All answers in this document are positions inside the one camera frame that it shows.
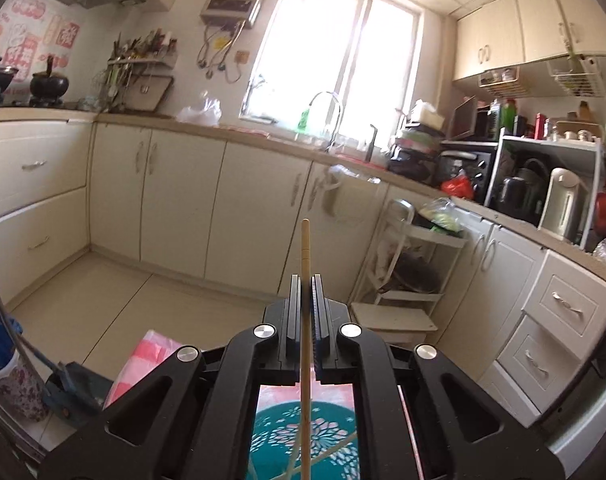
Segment black toaster oven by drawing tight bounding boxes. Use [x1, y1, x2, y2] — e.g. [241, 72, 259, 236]
[435, 141, 499, 198]

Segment teal perforated plastic bin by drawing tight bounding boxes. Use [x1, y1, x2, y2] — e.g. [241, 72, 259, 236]
[248, 399, 361, 480]

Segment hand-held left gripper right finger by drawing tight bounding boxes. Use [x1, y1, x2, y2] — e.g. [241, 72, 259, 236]
[310, 274, 566, 480]

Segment bag of green vegetables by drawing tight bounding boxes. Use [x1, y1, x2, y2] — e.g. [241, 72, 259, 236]
[415, 197, 466, 233]

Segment blue long-handled dustpan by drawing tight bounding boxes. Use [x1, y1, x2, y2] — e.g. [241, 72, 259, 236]
[0, 240, 116, 423]

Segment black wok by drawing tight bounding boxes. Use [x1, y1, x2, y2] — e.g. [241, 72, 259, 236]
[390, 250, 441, 293]

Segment kitchen window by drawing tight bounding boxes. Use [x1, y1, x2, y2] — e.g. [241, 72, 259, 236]
[240, 0, 424, 143]

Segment cream kitchen cabinets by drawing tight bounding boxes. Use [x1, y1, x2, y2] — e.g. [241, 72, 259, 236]
[453, 0, 606, 81]
[0, 115, 606, 428]

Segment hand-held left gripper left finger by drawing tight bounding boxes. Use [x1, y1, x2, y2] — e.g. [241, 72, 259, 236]
[38, 275, 304, 480]

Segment light wooden chopstick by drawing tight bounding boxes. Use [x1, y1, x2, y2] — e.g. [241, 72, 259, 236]
[299, 218, 312, 480]

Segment black electric kettle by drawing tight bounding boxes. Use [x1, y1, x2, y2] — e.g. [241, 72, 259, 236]
[496, 157, 549, 221]

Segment white hanging cabinet bin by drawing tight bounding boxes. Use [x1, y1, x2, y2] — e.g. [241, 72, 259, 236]
[322, 162, 390, 218]

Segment small wire basket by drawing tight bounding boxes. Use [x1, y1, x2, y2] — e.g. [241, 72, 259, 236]
[478, 66, 521, 88]

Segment red checked plastic tablecloth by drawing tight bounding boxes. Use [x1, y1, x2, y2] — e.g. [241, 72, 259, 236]
[105, 329, 426, 480]

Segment water heater hoses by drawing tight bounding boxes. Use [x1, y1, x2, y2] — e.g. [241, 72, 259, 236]
[197, 22, 246, 83]

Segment white appliance shelf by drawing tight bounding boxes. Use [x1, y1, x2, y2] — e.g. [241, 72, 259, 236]
[483, 127, 606, 251]

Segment small wooden stool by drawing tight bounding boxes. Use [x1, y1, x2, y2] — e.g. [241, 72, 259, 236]
[350, 301, 439, 346]

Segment wall utensil rack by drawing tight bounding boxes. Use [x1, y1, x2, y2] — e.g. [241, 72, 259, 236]
[100, 30, 179, 111]

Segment dish drying rack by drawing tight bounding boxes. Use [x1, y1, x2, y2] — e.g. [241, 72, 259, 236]
[387, 100, 446, 186]

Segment blue floral cloth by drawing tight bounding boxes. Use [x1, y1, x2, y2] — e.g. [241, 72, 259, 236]
[0, 295, 48, 421]

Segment beige kitchen countertop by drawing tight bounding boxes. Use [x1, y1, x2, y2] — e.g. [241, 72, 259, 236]
[0, 105, 606, 291]

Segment cream upper kitchen cabinets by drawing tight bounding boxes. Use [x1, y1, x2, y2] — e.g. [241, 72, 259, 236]
[453, 0, 606, 81]

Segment large wire basket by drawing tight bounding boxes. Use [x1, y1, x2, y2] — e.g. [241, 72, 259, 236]
[547, 55, 606, 97]

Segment white plastic bag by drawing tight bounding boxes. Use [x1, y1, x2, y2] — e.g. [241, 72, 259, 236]
[177, 95, 223, 126]

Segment small black microwave oven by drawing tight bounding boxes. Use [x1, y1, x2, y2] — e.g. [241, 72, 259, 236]
[450, 95, 501, 142]

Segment cream lower kitchen cabinets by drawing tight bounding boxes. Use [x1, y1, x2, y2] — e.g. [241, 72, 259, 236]
[0, 115, 606, 428]

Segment hanging metal tray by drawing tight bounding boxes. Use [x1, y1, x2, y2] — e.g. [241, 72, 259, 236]
[123, 74, 175, 112]

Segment white thermos pot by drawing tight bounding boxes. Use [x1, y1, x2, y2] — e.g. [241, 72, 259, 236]
[537, 167, 589, 243]

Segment red plastic bag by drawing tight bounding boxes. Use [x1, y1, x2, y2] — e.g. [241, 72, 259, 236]
[440, 170, 476, 200]

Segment green plastic bottle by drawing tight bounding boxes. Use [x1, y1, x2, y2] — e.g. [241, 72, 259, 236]
[500, 99, 518, 137]

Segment black mortar pot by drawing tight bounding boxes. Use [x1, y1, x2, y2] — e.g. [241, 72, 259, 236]
[30, 55, 68, 106]

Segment chrome kitchen faucet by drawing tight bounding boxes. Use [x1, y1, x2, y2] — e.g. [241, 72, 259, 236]
[307, 91, 345, 153]

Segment white trolley rack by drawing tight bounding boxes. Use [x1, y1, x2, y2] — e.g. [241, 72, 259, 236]
[350, 197, 469, 321]

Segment white refrigerator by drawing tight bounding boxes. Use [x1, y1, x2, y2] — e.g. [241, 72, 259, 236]
[546, 355, 606, 466]

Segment black faucet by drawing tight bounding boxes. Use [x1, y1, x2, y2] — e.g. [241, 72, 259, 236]
[365, 124, 380, 163]

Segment red paper wall stickers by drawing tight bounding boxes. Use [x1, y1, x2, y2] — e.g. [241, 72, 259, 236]
[0, 0, 81, 96]

